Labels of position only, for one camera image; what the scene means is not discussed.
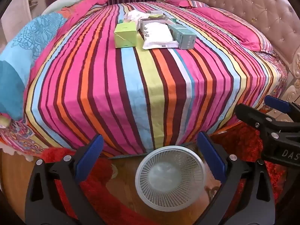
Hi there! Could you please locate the red shaggy rug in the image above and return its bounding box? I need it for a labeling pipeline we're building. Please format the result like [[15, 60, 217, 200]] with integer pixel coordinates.
[[40, 145, 143, 225], [211, 122, 289, 225]]

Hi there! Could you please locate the large pink pillow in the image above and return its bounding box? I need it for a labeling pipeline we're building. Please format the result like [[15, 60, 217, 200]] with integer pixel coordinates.
[[192, 7, 273, 52]]

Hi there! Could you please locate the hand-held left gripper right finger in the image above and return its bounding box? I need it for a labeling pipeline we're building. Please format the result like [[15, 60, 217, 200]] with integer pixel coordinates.
[[196, 131, 276, 225]]

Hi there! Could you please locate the lime green box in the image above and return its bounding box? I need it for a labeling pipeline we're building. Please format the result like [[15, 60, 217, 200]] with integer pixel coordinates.
[[114, 21, 137, 49]]

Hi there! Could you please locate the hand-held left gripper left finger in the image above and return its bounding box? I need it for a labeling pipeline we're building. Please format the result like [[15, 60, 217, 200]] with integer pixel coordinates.
[[25, 134, 110, 225]]

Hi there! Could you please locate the pink quilt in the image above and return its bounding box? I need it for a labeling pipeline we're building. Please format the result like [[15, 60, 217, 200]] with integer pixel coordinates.
[[39, 0, 109, 52]]

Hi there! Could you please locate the cream bed foot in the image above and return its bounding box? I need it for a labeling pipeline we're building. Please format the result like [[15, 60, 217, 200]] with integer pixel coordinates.
[[110, 163, 119, 179], [203, 183, 219, 196]]

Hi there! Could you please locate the white shelf unit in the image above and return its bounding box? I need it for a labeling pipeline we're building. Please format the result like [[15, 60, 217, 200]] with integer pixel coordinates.
[[3, 0, 55, 35]]

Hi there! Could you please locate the mint green pillow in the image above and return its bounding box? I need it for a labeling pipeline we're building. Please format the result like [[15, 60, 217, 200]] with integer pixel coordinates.
[[42, 0, 86, 16]]

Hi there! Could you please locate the striped bed sheet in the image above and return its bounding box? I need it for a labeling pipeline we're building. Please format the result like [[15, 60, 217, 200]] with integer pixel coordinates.
[[23, 2, 285, 157]]

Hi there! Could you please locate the blue patterned quilt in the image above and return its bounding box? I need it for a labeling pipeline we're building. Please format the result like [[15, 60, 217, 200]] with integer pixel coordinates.
[[0, 13, 68, 122]]

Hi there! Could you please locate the beige tufted headboard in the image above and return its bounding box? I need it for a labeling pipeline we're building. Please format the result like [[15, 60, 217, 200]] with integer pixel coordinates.
[[186, 0, 300, 113]]

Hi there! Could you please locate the small pink pillow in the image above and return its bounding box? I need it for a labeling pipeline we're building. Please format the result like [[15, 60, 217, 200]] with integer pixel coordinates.
[[165, 0, 210, 8]]

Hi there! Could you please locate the long teal box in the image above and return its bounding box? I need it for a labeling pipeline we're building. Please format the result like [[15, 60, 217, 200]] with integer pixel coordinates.
[[167, 23, 195, 50]]

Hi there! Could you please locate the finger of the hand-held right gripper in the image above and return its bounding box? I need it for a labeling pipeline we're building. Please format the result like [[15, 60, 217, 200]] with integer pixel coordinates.
[[234, 103, 300, 146], [264, 95, 300, 122]]

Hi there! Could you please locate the small teal box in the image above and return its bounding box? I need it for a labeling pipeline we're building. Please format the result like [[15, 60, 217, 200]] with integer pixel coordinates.
[[165, 16, 180, 26]]

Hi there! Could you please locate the white mesh wastebasket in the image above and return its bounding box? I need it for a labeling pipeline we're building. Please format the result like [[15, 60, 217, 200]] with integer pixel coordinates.
[[135, 145, 207, 212]]

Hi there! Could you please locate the white plastic packet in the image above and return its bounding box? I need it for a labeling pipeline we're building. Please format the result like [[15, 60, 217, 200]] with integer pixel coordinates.
[[142, 22, 180, 50]]

